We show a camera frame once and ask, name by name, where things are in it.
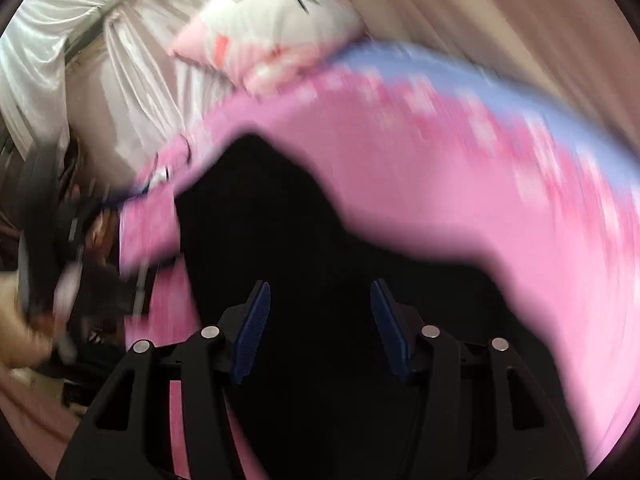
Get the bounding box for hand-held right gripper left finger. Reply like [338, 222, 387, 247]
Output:
[55, 280, 273, 480]

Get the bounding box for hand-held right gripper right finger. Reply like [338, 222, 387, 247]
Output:
[370, 279, 588, 480]

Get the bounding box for black pants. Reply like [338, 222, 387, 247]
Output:
[170, 132, 506, 480]

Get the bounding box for person's left forearm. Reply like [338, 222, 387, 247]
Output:
[0, 271, 53, 368]

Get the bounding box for pink floral bedsheet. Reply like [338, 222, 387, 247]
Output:
[117, 42, 640, 480]

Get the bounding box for white satin cloth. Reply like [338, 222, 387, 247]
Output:
[0, 0, 241, 191]

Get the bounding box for cat print pillow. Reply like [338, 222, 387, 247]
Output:
[170, 0, 366, 96]

